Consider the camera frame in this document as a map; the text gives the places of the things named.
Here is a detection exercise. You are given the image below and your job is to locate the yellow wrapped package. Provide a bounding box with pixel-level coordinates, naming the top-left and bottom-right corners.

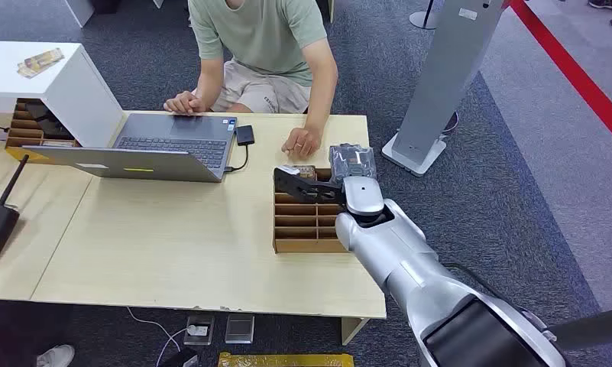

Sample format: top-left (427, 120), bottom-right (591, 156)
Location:
top-left (218, 352), bottom-right (355, 367)

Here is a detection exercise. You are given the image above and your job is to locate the yellow sheet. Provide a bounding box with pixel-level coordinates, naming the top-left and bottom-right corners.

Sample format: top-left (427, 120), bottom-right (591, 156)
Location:
top-left (4, 147), bottom-right (51, 166)

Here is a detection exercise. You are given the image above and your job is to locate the grey open laptop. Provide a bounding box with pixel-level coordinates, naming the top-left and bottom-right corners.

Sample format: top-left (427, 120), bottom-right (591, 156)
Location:
top-left (21, 112), bottom-right (238, 184)

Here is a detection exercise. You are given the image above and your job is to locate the floor socket with plug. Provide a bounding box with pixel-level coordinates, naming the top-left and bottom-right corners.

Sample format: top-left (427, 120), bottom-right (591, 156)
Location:
top-left (183, 313), bottom-right (216, 346)

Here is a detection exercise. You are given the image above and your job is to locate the white furniture panel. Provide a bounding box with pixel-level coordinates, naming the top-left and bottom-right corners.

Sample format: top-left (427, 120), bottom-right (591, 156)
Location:
top-left (65, 0), bottom-right (96, 28)

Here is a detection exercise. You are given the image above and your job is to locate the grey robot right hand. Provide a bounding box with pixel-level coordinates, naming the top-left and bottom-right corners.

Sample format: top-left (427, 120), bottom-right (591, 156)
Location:
top-left (329, 143), bottom-right (378, 185)

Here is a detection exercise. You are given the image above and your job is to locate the closed floor socket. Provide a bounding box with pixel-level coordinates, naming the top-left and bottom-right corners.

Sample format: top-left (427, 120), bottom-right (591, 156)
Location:
top-left (224, 313), bottom-right (256, 346)

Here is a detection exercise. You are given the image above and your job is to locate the black drive cable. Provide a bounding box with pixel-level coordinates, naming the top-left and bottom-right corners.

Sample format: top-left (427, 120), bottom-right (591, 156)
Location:
top-left (223, 145), bottom-right (250, 174)

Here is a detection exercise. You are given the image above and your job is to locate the white cabinet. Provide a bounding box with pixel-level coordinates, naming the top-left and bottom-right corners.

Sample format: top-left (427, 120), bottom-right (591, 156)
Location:
top-left (0, 41), bottom-right (125, 149)

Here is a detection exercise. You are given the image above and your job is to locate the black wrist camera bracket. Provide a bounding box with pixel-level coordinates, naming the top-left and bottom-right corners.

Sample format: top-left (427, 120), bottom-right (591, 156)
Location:
top-left (274, 167), bottom-right (347, 206)

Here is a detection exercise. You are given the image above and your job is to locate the white power cable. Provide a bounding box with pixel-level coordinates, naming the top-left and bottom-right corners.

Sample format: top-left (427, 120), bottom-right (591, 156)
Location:
top-left (125, 306), bottom-right (190, 367)

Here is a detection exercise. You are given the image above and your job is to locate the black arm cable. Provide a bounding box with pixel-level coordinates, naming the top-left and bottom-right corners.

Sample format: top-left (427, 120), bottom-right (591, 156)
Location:
top-left (441, 262), bottom-right (520, 311)

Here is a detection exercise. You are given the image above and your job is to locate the stack of printed cards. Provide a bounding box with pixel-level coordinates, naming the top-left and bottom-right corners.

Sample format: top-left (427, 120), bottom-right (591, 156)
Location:
top-left (17, 47), bottom-right (65, 80)

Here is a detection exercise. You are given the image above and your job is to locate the person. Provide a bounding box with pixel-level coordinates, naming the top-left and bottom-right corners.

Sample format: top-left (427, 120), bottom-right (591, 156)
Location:
top-left (163, 0), bottom-right (339, 159)

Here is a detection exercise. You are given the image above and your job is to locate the small black external drive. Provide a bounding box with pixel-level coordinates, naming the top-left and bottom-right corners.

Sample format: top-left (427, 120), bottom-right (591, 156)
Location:
top-left (235, 125), bottom-right (256, 147)

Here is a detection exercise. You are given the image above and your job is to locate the white shoe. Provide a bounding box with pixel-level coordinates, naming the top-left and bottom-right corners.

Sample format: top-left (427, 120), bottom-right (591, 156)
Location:
top-left (36, 344), bottom-right (76, 367)

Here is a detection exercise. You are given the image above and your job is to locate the person's left hand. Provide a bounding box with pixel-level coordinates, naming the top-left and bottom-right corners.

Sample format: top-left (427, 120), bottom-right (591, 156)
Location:
top-left (281, 126), bottom-right (322, 159)

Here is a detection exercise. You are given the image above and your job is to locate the black power adapter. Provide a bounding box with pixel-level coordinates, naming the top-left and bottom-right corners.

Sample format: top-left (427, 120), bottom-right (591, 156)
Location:
top-left (158, 346), bottom-right (200, 367)

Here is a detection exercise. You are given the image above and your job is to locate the person's right hand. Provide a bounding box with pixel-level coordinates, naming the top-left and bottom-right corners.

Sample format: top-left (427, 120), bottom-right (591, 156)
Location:
top-left (163, 90), bottom-right (207, 116)

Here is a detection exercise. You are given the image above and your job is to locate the wooden desk leg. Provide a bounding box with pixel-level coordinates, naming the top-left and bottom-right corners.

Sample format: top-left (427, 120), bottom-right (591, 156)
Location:
top-left (341, 317), bottom-right (371, 346)

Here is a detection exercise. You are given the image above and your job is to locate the wooden slotted card organizer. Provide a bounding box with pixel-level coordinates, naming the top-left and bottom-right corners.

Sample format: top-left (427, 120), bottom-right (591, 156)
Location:
top-left (272, 167), bottom-right (350, 255)

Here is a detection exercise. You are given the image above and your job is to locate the wooden organizer under cabinet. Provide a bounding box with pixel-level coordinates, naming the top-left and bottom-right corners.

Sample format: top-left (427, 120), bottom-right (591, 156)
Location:
top-left (4, 99), bottom-right (81, 151)

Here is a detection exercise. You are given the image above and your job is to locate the grey stanchion base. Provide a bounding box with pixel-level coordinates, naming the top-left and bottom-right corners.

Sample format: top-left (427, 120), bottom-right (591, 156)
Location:
top-left (409, 0), bottom-right (439, 31)

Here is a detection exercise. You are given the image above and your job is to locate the black object in organizer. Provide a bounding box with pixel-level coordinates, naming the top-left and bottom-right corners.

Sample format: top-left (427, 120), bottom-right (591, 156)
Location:
top-left (24, 100), bottom-right (77, 141)

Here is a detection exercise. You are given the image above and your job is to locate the grey kiosk stand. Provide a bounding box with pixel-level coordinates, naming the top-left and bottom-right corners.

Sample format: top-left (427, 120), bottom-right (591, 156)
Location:
top-left (381, 0), bottom-right (507, 177)

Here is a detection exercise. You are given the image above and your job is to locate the dark grey bar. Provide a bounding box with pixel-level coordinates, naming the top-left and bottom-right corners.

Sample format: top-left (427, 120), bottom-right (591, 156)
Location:
top-left (548, 306), bottom-right (612, 352)

